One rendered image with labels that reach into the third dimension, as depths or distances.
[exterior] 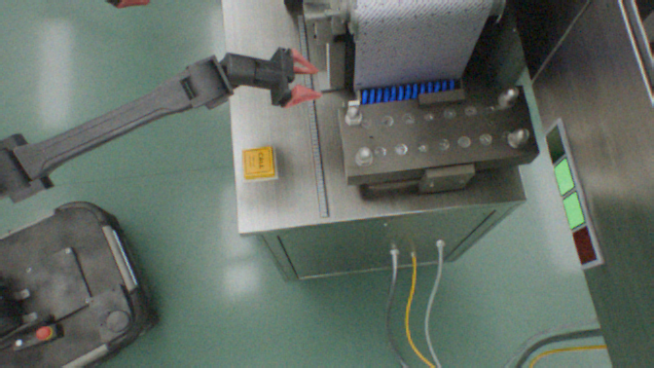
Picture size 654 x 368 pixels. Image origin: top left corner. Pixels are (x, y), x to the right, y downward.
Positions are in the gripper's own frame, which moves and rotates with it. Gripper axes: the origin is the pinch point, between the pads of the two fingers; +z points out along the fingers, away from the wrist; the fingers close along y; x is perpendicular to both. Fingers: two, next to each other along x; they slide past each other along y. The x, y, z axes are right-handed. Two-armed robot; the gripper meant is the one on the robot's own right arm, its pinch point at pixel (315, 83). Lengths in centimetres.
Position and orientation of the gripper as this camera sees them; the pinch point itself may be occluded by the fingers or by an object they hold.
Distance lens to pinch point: 114.3
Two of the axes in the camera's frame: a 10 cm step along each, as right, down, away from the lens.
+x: 4.8, -3.4, -8.1
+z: 8.7, 0.6, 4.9
